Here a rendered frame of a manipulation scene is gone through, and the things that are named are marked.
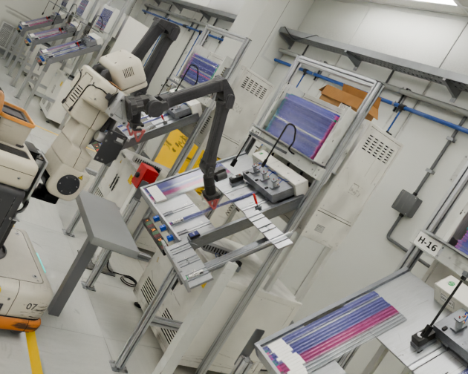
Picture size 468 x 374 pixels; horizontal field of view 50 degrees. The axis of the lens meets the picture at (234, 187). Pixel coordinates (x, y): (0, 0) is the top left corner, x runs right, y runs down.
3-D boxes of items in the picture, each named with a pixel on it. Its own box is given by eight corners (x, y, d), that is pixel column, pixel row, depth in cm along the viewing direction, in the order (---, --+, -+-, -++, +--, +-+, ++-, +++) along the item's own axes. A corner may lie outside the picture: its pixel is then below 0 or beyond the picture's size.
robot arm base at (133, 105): (117, 93, 222) (127, 102, 213) (134, 90, 225) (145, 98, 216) (119, 112, 226) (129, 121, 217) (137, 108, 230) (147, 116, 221)
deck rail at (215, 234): (183, 254, 248) (180, 243, 245) (181, 251, 250) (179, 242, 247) (305, 205, 271) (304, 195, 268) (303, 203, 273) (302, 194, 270)
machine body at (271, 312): (162, 372, 273) (220, 277, 265) (127, 298, 330) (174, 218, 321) (249, 386, 311) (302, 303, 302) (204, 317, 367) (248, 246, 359)
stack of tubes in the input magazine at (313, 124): (311, 159, 265) (339, 113, 261) (264, 129, 306) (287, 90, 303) (326, 168, 272) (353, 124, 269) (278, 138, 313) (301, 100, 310)
